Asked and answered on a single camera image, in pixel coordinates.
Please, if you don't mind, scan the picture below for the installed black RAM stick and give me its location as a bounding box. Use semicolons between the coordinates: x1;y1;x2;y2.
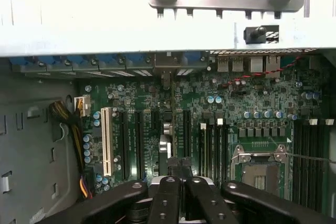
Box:
199;122;207;182

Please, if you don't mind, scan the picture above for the black RAM slot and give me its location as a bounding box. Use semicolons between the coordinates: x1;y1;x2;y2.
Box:
293;123;303;201
206;123;215;182
214;118;224;183
317;118;333;201
222;123;230;183
301;118;318;201
309;123;320;201

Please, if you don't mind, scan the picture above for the CPU socket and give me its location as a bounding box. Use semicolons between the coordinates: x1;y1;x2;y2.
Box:
230;144;289;201

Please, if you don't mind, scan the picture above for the long black expansion slot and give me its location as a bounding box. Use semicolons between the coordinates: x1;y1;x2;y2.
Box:
119;110;130;180
183;110;192;166

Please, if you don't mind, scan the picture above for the white expansion slot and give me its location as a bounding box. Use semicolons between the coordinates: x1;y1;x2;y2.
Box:
100;106;113;177

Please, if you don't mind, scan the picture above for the short black expansion slot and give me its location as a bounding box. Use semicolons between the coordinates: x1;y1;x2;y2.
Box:
151;110;160;131

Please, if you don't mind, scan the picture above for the green Dell motherboard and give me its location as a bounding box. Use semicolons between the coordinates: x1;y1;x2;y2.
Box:
76;76;333;201

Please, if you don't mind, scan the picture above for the thin metal locking lever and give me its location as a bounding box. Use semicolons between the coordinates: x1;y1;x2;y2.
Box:
269;136;336;164

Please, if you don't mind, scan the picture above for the open black PC case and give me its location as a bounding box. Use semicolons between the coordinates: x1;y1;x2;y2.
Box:
0;20;336;224

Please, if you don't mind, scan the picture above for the sleeved multicolour wire bundle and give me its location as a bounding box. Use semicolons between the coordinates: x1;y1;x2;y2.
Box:
78;173;95;200

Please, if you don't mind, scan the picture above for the yellow black power wire bundle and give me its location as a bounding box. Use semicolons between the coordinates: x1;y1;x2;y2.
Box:
49;95;92;175

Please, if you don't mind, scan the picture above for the red black twisted wire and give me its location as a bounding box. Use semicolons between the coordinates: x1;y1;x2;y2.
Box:
219;56;311;89

